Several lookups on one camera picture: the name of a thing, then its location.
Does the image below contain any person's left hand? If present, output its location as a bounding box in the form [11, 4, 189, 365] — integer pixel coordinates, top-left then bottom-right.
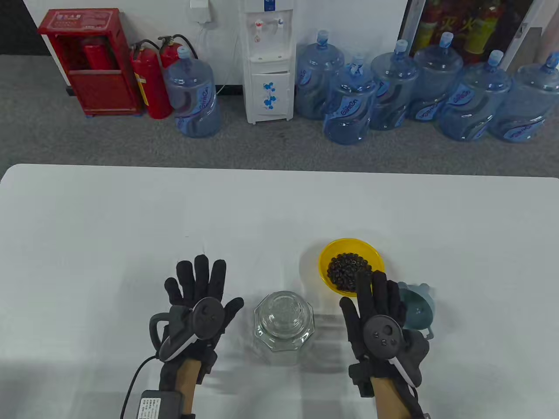
[161, 254, 245, 371]

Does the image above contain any person's right hand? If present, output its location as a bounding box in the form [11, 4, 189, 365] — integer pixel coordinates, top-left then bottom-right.
[339, 271, 412, 379]

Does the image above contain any pile of coffee beans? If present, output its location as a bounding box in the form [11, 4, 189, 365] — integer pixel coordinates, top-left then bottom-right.
[327, 252, 373, 292]

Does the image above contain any blue-grey plastic funnel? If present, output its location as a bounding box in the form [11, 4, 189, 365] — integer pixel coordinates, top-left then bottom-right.
[395, 282, 436, 340]

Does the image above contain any yellow bowl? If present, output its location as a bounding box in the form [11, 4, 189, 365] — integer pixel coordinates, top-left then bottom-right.
[318, 238, 386, 297]

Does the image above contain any clear glass jar lid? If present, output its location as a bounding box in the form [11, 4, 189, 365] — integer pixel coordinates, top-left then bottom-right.
[259, 291, 310, 339]

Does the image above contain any clear glass jar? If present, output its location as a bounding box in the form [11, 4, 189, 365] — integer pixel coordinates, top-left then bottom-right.
[253, 301, 316, 366]

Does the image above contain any person's left forearm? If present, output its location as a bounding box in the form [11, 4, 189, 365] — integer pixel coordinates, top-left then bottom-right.
[175, 356, 204, 419]

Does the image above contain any person's right forearm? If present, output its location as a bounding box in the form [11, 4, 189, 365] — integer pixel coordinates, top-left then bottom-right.
[373, 375, 426, 419]

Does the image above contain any dark grey left hand controller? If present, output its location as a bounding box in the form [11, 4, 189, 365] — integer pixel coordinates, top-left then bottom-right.
[149, 298, 224, 362]

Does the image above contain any dark grey hand controller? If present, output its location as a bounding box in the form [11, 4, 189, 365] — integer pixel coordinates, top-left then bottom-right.
[149, 298, 224, 362]
[363, 315, 431, 387]

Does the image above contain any dark grey right hand controller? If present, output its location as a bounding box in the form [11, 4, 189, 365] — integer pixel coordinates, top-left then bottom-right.
[363, 315, 431, 387]

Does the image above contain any black labelled power pack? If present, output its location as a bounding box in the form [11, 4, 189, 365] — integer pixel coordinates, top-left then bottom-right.
[139, 390, 184, 419]

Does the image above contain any blue water jug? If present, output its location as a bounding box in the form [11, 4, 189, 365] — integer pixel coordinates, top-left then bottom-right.
[163, 46, 221, 139]

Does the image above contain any row of blue water jugs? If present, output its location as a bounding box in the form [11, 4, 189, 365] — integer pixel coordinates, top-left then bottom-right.
[295, 30, 559, 145]

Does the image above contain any red fire extinguisher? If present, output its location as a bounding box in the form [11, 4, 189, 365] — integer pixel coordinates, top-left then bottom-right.
[82, 37, 115, 70]
[158, 34, 199, 70]
[130, 39, 173, 120]

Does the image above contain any red fire extinguisher cabinet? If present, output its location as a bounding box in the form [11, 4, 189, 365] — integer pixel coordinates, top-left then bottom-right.
[37, 8, 145, 117]

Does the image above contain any white water dispenser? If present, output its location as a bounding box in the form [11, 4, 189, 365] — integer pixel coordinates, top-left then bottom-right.
[238, 0, 294, 125]

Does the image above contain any glass-door fire hydrant cabinet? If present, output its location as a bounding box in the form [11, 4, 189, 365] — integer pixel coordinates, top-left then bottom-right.
[400, 0, 546, 72]

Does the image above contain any black door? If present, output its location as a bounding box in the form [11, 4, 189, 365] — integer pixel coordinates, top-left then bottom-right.
[0, 0, 49, 56]

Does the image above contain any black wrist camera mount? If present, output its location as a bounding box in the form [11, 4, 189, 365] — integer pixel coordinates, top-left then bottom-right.
[349, 362, 376, 398]

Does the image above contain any black cable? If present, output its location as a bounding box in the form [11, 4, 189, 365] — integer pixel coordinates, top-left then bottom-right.
[120, 356, 158, 419]

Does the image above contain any white wall box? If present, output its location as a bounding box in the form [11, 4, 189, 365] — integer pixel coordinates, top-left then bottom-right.
[189, 0, 215, 24]

